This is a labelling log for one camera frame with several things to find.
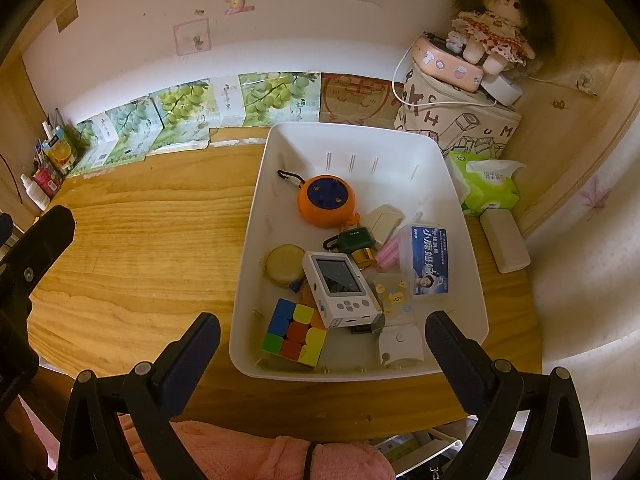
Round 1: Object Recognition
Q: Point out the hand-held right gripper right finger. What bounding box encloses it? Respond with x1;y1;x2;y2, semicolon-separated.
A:
424;310;592;480

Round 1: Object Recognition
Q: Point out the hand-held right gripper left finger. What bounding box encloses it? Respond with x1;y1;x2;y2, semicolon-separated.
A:
57;311;222;480

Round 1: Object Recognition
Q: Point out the white flared plastic piece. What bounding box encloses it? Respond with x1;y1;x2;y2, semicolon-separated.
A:
377;321;426;367

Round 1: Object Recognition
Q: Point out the clear case with duck stickers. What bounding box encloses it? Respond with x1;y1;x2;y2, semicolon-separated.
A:
372;272;417;322

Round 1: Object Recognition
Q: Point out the clear box with blue label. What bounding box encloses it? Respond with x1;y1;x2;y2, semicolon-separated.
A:
375;224;449;301

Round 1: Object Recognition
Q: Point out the multicoloured puzzle cube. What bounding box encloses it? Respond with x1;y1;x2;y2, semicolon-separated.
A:
260;298;329;370

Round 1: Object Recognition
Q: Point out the round cream tin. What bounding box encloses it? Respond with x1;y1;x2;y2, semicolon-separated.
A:
265;244;307;288

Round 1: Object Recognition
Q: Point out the white toy camera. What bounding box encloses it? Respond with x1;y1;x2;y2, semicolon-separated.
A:
301;251;384;329

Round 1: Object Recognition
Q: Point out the beige plastic piece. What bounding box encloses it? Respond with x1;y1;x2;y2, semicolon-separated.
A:
360;203;406;247

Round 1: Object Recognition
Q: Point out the orange round gadget with carabiner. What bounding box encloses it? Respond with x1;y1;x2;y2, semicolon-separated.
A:
277;169;361;241

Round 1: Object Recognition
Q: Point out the white plastic bin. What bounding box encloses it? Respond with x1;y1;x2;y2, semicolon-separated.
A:
228;121;490;385

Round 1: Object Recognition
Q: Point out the white bottle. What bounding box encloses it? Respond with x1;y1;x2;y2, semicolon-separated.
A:
20;174;52;212

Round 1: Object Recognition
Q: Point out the red packet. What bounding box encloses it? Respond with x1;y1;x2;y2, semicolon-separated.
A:
31;166;65;197

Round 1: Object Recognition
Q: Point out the yellow juice pack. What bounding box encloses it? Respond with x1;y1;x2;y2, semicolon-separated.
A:
41;125;77;171

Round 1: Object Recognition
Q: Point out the green white carton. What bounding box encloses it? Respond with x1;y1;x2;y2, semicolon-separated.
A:
375;434;423;465

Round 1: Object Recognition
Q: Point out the pink fleece clothing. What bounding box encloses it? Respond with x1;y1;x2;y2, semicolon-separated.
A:
20;400;396;480

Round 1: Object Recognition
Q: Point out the white rectangular case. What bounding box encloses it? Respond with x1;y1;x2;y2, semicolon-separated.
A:
480;208;532;274

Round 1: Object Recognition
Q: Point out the grape print cardboard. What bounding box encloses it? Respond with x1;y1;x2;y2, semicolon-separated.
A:
209;71;322;131
67;80;213;177

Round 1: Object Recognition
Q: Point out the green tissue pack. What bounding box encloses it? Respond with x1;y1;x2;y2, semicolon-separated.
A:
445;150;527;217

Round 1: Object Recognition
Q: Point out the brown tape patch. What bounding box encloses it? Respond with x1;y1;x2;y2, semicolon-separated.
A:
55;0;79;33

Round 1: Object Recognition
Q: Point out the printed canvas bag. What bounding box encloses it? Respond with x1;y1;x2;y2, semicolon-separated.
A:
394;62;522;161

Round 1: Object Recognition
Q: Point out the white charger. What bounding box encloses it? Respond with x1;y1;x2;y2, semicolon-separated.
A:
480;72;522;107

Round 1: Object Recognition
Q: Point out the brown cardboard with drawing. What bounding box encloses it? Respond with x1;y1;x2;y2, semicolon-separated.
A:
320;72;407;128

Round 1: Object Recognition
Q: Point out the pink oval tin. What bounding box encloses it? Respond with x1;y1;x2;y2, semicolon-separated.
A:
411;35;485;93

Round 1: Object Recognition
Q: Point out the rag doll with dark hair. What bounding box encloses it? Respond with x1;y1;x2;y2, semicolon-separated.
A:
451;0;556;73

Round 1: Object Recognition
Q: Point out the white cable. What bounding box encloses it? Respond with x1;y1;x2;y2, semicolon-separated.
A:
391;47;498;109

